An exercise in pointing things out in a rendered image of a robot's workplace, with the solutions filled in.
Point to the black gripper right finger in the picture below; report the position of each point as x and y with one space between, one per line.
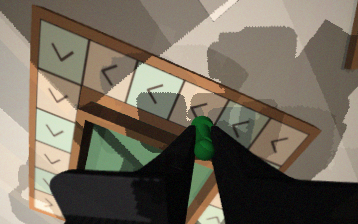
253 191

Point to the square ring board with arrow tiles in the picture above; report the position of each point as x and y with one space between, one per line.
88 95

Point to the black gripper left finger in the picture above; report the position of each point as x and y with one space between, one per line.
157 193

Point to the green pawn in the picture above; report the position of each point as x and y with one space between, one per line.
204 148

